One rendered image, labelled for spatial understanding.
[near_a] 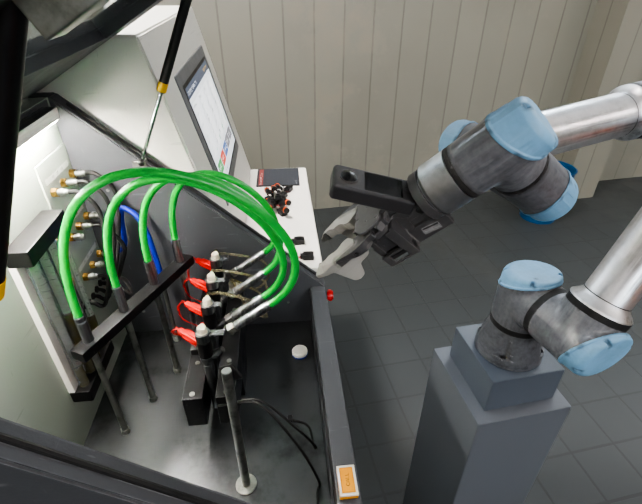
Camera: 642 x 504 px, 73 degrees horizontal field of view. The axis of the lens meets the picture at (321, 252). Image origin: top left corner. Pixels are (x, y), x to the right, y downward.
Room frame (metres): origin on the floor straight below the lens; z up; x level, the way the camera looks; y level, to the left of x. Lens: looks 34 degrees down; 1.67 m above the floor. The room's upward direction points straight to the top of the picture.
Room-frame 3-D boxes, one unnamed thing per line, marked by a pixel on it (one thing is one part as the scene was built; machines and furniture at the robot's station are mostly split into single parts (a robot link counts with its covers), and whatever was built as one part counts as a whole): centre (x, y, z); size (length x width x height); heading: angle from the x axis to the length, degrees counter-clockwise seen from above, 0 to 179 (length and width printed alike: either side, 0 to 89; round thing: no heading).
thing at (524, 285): (0.73, -0.45, 1.07); 0.13 x 0.12 x 0.14; 21
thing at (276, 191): (1.33, 0.14, 1.01); 0.23 x 0.11 x 0.06; 6
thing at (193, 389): (0.70, 0.23, 0.91); 0.34 x 0.10 x 0.15; 6
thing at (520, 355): (0.74, -0.45, 0.95); 0.15 x 0.15 x 0.10
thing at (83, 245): (0.80, 0.50, 1.20); 0.13 x 0.03 x 0.31; 6
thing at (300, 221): (1.29, 0.14, 0.96); 0.70 x 0.22 x 0.03; 6
